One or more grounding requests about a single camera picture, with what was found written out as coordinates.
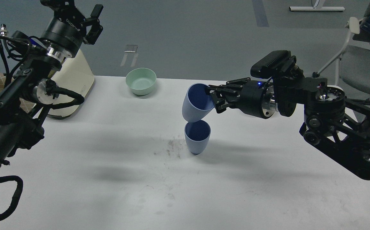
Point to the blue cup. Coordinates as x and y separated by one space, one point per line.
197 103
197 135

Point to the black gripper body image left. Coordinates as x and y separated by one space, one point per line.
69 28

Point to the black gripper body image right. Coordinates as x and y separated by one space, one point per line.
256 99

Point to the green bowl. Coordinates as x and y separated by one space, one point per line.
141 81

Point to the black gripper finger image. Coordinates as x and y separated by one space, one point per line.
221 103
94 16
232 87

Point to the black camera box on wrist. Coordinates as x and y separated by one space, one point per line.
271 64

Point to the white desk foot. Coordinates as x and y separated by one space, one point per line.
317 9

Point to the cream toaster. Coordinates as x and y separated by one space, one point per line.
75 75

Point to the grey office chair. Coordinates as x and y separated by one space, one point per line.
352 63

